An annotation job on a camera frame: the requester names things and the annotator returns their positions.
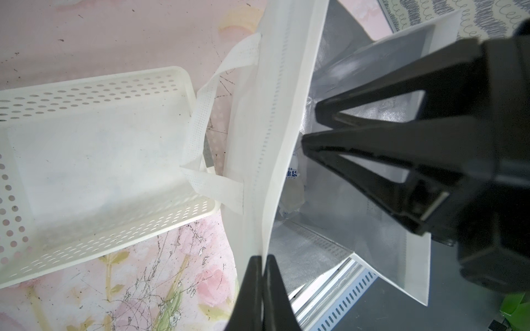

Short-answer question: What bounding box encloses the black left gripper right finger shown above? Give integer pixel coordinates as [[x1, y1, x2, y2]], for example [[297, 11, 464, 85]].
[[262, 255, 302, 331]]

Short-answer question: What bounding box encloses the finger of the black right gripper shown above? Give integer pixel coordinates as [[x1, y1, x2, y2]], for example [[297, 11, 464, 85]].
[[302, 119, 495, 241], [315, 39, 492, 128]]

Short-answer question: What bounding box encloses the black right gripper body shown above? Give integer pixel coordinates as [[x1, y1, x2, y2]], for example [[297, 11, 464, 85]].
[[426, 18, 530, 295]]

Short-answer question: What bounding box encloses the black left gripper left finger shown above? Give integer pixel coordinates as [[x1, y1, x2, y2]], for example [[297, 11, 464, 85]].
[[225, 256, 263, 331]]

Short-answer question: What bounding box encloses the white ice pack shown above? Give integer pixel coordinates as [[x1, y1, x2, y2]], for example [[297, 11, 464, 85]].
[[278, 152, 305, 219]]

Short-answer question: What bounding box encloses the floral pink table mat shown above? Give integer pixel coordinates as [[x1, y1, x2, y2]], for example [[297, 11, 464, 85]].
[[1, 1, 266, 330]]

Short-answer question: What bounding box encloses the white vent grille strip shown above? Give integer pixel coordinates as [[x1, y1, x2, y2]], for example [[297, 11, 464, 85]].
[[306, 267, 378, 331]]

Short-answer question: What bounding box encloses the white perforated plastic basket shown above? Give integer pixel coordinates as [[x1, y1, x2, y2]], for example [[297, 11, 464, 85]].
[[1, 66, 219, 288]]

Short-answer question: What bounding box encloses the aluminium mounting rail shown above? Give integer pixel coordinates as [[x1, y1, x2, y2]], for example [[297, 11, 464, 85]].
[[288, 257, 364, 330]]

